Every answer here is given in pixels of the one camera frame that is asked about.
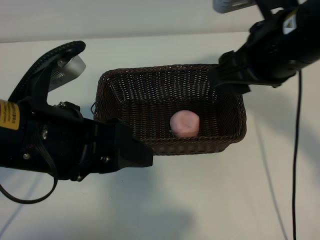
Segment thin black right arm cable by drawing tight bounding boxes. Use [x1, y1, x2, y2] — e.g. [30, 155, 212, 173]
[291, 69, 303, 240]

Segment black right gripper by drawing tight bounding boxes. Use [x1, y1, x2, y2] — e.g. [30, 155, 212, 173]
[208, 15, 319, 98]

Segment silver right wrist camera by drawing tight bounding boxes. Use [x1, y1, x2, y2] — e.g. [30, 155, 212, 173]
[212, 0, 256, 14]

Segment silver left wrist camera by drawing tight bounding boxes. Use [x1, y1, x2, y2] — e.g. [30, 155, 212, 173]
[49, 55, 87, 92]

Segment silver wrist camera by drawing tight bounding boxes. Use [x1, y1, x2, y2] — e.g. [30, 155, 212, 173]
[212, 0, 256, 14]
[49, 55, 87, 92]

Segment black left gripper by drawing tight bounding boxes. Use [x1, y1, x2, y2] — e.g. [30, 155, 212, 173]
[23, 101, 154, 183]

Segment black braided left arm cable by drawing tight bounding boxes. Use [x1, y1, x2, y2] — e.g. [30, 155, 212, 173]
[7, 40, 87, 103]

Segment black right camera mount bracket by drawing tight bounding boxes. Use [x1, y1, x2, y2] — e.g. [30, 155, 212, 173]
[251, 0, 301, 21]

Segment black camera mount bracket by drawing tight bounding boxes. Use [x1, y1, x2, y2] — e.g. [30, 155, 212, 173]
[251, 0, 301, 21]
[14, 47, 76, 111]

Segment dark brown woven basket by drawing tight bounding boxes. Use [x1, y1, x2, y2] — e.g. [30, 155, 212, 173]
[92, 63, 248, 156]

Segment pink peach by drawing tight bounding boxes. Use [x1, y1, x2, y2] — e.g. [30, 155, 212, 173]
[169, 110, 200, 138]

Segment thin black left gripper cable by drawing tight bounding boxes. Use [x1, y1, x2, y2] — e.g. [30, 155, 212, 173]
[0, 134, 60, 205]

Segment black left camera mount bracket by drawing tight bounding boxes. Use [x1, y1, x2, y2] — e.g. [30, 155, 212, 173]
[14, 47, 76, 111]

